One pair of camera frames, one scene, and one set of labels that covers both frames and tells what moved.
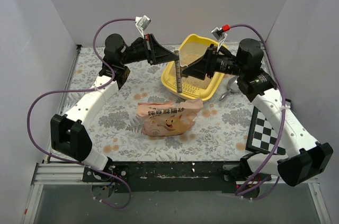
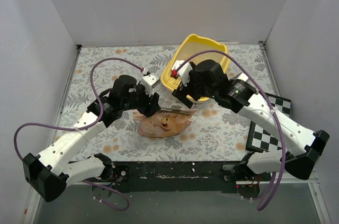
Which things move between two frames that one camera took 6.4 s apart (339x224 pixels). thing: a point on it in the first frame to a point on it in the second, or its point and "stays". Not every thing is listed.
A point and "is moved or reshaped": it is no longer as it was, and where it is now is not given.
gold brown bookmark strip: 178,71 is moved or reshaped
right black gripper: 208,62 to 184,94
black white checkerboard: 262,137 stays
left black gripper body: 151,50 to 151,104
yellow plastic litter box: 192,46 stays
